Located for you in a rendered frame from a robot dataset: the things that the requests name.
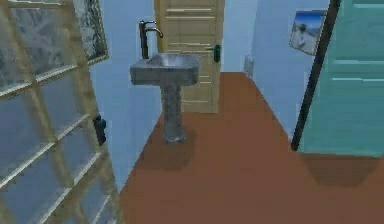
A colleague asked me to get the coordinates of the beige wooden room door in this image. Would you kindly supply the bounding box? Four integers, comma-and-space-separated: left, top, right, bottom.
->
153, 0, 226, 114

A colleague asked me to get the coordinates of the dark metal faucet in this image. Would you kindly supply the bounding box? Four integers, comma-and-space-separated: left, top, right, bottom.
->
138, 20, 165, 60

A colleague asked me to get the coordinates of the framed grey marbled picture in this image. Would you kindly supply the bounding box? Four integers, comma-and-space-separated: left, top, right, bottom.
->
72, 0, 110, 66

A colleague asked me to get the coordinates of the framed blue landscape picture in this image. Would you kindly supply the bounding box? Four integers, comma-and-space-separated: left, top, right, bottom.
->
288, 9, 328, 57

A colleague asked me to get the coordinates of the glass paned wooden door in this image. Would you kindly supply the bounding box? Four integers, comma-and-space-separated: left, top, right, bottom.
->
0, 0, 125, 224

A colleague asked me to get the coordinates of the teal panelled door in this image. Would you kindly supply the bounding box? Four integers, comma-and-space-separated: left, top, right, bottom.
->
290, 0, 384, 158

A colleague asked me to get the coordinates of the grey pedestal sink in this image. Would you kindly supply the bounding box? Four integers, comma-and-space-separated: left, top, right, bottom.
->
129, 53, 202, 145

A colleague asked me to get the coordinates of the dark green door handle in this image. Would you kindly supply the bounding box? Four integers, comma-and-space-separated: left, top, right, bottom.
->
206, 44, 222, 64

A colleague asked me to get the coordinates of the black door handle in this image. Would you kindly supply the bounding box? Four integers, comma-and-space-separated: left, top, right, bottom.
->
92, 114, 108, 147

